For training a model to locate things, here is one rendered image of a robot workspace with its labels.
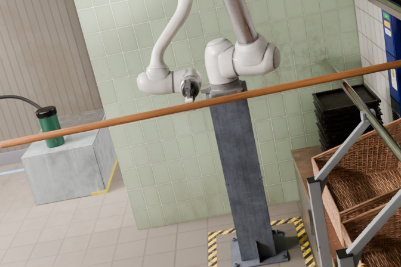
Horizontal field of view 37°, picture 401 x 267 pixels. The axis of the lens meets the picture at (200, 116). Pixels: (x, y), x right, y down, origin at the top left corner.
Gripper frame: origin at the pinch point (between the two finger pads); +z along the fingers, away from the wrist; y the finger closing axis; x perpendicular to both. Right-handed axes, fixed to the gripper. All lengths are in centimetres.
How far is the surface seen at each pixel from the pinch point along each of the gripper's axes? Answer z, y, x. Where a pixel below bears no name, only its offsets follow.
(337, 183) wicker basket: -22, 61, -58
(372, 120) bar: 49, 2, -61
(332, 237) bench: 20, 61, -46
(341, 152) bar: 40, 15, -51
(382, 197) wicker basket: 29, 43, -66
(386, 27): -48, -3, -95
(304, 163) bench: -53, 62, -47
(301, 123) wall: -121, 67, -56
